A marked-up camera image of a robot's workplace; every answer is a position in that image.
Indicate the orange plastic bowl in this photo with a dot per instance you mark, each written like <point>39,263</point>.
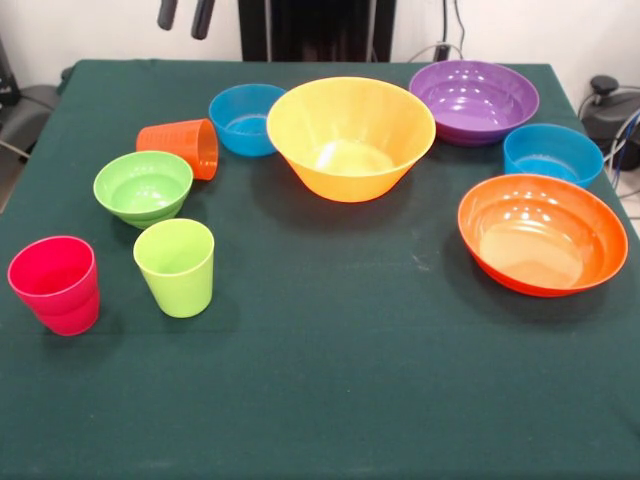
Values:
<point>350,160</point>

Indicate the blue plastic bowl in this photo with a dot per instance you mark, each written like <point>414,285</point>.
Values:
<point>550,150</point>
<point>240,125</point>

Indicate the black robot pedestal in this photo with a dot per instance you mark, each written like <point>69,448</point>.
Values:
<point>320,30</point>

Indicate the crimson pink plastic cup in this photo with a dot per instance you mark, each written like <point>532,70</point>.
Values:
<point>55,290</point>

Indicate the red-orange plastic bowl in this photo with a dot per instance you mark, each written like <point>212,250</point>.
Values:
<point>540,240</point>

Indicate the green plastic cup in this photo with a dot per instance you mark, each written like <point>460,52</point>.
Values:
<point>175,280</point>

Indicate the purple plastic bowl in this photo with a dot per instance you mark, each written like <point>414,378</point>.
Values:
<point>475,100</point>

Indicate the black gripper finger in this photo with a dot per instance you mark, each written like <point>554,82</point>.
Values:
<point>202,20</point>
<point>166,15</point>

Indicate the orange-red plastic cup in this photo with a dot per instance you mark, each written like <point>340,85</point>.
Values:
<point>170,140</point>

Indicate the dark green tablecloth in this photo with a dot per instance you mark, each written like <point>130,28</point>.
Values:
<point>320,400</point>

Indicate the green plastic bowl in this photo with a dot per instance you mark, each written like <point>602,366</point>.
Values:
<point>142,190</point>

